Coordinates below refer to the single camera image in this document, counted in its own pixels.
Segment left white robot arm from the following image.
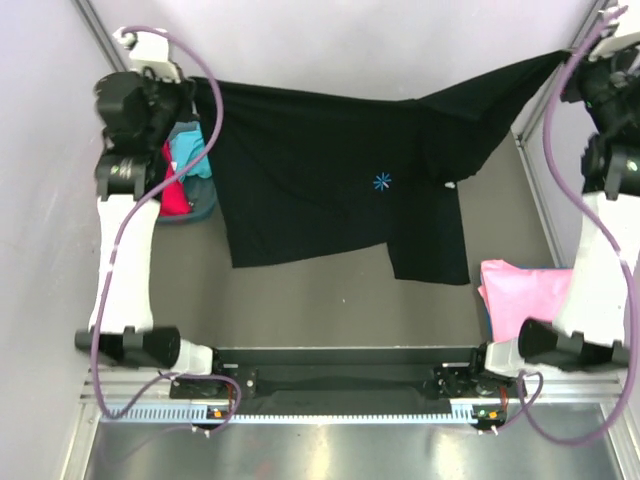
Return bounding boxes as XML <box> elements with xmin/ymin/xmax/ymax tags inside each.
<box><xmin>74</xmin><ymin>67</ymin><xmax>227</xmax><ymax>397</ymax></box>

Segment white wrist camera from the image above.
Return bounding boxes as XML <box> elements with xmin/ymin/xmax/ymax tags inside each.
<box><xmin>586</xmin><ymin>1</ymin><xmax>639</xmax><ymax>62</ymax></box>
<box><xmin>113</xmin><ymin>27</ymin><xmax>184</xmax><ymax>84</ymax></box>

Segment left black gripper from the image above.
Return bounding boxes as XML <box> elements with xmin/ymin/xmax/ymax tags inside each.
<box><xmin>128</xmin><ymin>62</ymin><xmax>196</xmax><ymax>149</ymax></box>

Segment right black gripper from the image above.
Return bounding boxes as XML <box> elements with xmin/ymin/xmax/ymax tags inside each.
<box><xmin>558</xmin><ymin>30</ymin><xmax>640</xmax><ymax>133</ymax></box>

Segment right aluminium frame post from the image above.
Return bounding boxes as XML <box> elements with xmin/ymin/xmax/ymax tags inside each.
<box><xmin>512</xmin><ymin>0</ymin><xmax>618</xmax><ymax>148</ymax></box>

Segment aluminium front rail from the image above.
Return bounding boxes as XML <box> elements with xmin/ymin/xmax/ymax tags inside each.
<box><xmin>79</xmin><ymin>369</ymin><xmax>626</xmax><ymax>403</ymax></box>

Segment red t shirt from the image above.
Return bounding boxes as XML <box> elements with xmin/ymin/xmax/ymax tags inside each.
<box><xmin>160</xmin><ymin>142</ymin><xmax>192</xmax><ymax>217</ymax></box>

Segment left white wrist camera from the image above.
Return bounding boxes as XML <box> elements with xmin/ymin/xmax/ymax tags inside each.
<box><xmin>113</xmin><ymin>27</ymin><xmax>184</xmax><ymax>84</ymax></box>

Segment blue laundry basket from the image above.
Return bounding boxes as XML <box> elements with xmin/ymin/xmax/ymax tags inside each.
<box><xmin>157</xmin><ymin>119</ymin><xmax>219</xmax><ymax>225</ymax></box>

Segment slotted grey cable duct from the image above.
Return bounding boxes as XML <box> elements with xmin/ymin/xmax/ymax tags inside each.
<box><xmin>105</xmin><ymin>403</ymin><xmax>505</xmax><ymax>425</ymax></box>

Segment teal t shirt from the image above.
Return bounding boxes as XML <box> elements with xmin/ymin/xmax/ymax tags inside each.
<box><xmin>169</xmin><ymin>122</ymin><xmax>212</xmax><ymax>182</ymax></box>

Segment aluminium frame post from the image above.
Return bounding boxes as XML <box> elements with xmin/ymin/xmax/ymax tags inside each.
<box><xmin>512</xmin><ymin>0</ymin><xmax>618</xmax><ymax>148</ymax></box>
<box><xmin>70</xmin><ymin>0</ymin><xmax>127</xmax><ymax>71</ymax></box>

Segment black t shirt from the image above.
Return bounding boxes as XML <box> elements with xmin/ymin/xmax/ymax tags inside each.
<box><xmin>195</xmin><ymin>50</ymin><xmax>567</xmax><ymax>285</ymax></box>

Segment folded pink t shirt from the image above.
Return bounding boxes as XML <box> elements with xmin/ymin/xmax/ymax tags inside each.
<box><xmin>478</xmin><ymin>260</ymin><xmax>572</xmax><ymax>342</ymax></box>

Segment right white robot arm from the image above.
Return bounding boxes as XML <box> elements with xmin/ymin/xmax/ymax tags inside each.
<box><xmin>466</xmin><ymin>44</ymin><xmax>639</xmax><ymax>396</ymax></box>

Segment left aluminium frame post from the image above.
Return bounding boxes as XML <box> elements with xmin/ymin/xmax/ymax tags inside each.
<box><xmin>70</xmin><ymin>0</ymin><xmax>127</xmax><ymax>71</ymax></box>

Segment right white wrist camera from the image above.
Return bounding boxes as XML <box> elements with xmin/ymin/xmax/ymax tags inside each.
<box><xmin>586</xmin><ymin>1</ymin><xmax>639</xmax><ymax>62</ymax></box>

